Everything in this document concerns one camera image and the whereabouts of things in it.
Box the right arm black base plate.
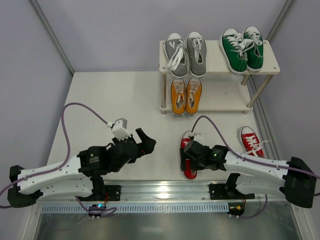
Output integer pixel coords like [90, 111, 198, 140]
[208, 183, 255, 200]

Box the green sneaker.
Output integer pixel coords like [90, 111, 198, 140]
[243, 26, 264, 72]
[219, 28, 248, 75]

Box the red sneaker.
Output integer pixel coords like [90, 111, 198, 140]
[179, 131, 197, 180]
[239, 126, 265, 158]

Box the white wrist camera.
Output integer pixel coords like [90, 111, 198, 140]
[188, 132, 202, 140]
[106, 117, 131, 141]

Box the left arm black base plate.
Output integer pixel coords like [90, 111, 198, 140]
[104, 184, 122, 202]

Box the aluminium mounting rail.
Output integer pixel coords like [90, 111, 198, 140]
[29, 178, 305, 205]

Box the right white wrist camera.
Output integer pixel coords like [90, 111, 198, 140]
[188, 132, 202, 140]

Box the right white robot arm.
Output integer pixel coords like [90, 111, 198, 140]
[181, 140, 318, 209]

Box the grey sneaker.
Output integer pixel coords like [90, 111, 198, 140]
[186, 31, 207, 79]
[164, 32, 188, 80]

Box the orange sneaker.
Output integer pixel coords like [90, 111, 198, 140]
[170, 79, 186, 116]
[185, 78, 202, 116]

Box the white two-tier shoe shelf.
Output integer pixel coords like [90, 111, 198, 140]
[158, 39, 281, 116]

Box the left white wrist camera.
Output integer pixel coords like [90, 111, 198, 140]
[106, 117, 131, 141]

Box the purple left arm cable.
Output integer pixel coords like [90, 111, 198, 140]
[0, 101, 117, 217]

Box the white slotted cable duct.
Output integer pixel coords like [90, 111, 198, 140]
[41, 202, 229, 214]

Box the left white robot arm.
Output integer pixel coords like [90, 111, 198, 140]
[7, 127, 156, 208]

